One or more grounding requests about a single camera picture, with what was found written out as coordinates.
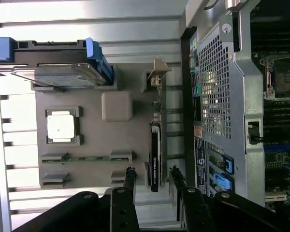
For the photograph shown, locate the grey open PC case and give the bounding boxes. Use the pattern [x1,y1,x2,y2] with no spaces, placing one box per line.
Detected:
[178,0,290,218]

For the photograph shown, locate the green RAM stick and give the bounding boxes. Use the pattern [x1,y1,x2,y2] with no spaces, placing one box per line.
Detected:
[42,156,132,163]

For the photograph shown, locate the blue card retention clip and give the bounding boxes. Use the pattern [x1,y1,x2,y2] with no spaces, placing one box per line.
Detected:
[213,173,233,191]
[222,156,234,175]

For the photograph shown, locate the green motherboard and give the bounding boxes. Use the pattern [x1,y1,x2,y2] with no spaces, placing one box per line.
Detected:
[250,0,290,213]

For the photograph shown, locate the blue expansion slot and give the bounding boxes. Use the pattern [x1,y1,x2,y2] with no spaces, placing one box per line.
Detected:
[263,144,290,152]

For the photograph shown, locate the hard disk with blue carrier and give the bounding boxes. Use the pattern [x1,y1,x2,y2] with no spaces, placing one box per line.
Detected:
[0,36,114,87]

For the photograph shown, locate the silver CPU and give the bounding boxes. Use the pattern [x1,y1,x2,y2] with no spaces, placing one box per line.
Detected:
[47,110,75,140]

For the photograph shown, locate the grey plastic parts rack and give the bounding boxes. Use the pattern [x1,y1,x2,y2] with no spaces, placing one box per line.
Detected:
[30,63,169,194]

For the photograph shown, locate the CPU socket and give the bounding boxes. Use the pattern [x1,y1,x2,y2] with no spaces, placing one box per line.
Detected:
[260,57,290,101]

